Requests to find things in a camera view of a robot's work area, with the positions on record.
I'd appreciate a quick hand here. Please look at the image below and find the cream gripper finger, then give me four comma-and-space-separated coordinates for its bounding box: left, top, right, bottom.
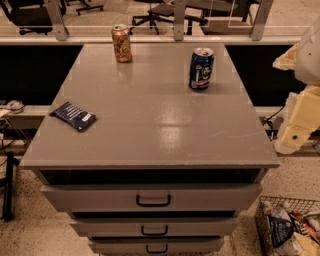
274, 85, 320, 154
272, 44, 298, 70

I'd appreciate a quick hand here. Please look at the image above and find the blue pepsi can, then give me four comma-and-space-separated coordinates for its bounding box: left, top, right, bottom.
189, 48, 214, 90

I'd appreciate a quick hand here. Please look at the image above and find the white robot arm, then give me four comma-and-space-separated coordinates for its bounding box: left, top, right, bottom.
273, 18, 320, 154

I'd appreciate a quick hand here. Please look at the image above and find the orange patterned soda can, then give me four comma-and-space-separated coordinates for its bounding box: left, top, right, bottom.
111, 24, 132, 63

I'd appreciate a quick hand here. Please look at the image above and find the red snack bag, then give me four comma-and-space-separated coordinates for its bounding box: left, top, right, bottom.
289, 211, 319, 243

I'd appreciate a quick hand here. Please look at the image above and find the blue white snack bag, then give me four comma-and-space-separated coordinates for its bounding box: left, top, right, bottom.
269, 215, 295, 248

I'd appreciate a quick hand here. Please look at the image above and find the black office chair centre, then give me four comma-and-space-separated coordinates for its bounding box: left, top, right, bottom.
129, 0, 208, 36

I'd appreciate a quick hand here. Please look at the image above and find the black office chair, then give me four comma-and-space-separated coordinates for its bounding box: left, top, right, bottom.
0, 0, 53, 35
129, 0, 208, 36

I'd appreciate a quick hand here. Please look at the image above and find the grey drawer cabinet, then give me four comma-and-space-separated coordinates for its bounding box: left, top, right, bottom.
19, 42, 281, 256

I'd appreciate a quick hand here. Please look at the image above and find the top grey drawer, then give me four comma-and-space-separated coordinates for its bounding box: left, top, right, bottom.
41, 183, 262, 212

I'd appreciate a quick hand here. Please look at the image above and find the grey drawer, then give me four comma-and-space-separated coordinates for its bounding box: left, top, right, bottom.
88, 237, 224, 254
41, 183, 262, 212
71, 217, 239, 238

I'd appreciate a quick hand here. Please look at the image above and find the middle grey drawer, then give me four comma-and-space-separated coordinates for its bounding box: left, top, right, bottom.
71, 217, 239, 238

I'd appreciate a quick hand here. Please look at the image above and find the dark blue snack bag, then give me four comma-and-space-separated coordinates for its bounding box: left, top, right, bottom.
50, 102, 97, 132

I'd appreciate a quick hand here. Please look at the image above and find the bottom grey drawer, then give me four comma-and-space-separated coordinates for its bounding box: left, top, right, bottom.
88, 237, 224, 254

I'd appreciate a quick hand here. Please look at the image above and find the black office chair left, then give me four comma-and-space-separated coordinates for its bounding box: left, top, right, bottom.
0, 0, 53, 35

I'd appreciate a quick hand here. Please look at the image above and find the black stand left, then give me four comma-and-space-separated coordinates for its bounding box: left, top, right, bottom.
1, 151, 19, 222

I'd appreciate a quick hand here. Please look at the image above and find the black cable right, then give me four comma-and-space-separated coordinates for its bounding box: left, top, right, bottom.
261, 105, 286, 128

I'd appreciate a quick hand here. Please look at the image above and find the wire mesh basket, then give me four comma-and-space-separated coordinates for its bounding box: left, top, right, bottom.
255, 196, 320, 256

